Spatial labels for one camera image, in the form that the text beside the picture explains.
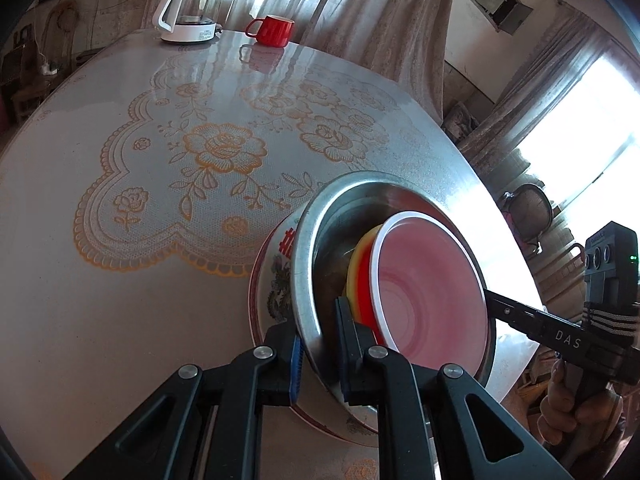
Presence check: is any red mug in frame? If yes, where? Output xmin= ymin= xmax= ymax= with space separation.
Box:
xmin=244 ymin=15 xmax=295 ymax=49

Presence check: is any yellow plastic bowl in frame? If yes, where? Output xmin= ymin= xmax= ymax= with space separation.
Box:
xmin=345 ymin=225 xmax=386 ymax=321

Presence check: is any bright window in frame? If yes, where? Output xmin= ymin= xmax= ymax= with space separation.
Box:
xmin=515 ymin=55 xmax=640 ymax=196

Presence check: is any white plate red green print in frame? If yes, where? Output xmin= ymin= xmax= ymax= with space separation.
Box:
xmin=248 ymin=207 xmax=386 ymax=442

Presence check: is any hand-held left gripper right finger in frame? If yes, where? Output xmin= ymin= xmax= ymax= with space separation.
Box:
xmin=335 ymin=296 xmax=556 ymax=480

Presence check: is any narrow beige sheer curtain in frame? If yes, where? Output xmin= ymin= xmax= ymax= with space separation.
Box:
xmin=457 ymin=5 xmax=616 ymax=176

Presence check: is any white glass electric kettle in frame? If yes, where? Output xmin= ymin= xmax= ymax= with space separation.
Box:
xmin=152 ymin=0 xmax=227 ymax=45

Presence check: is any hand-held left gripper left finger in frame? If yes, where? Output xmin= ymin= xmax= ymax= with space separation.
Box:
xmin=65 ymin=326 xmax=304 ymax=480

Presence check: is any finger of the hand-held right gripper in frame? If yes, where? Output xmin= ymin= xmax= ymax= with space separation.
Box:
xmin=482 ymin=287 xmax=586 ymax=362

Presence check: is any leaning printed cushion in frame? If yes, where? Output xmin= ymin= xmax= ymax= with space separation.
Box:
xmin=445 ymin=102 xmax=481 ymax=143

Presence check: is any stainless steel bowl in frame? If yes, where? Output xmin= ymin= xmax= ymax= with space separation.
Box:
xmin=292 ymin=171 xmax=498 ymax=396

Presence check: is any person's right hand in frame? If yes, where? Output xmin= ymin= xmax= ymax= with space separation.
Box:
xmin=537 ymin=360 xmax=631 ymax=446

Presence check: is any red plastic bowl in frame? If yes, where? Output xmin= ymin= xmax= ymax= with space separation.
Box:
xmin=356 ymin=211 xmax=490 ymax=378

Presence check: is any large purple floral plate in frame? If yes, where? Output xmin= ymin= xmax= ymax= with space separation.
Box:
xmin=247 ymin=255 xmax=381 ymax=445

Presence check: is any black wicker-back chair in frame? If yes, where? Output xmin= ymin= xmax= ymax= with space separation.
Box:
xmin=502 ymin=183 xmax=556 ymax=256

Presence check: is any wide beige sheer curtain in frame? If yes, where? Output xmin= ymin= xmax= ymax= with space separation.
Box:
xmin=145 ymin=0 xmax=476 ymax=126

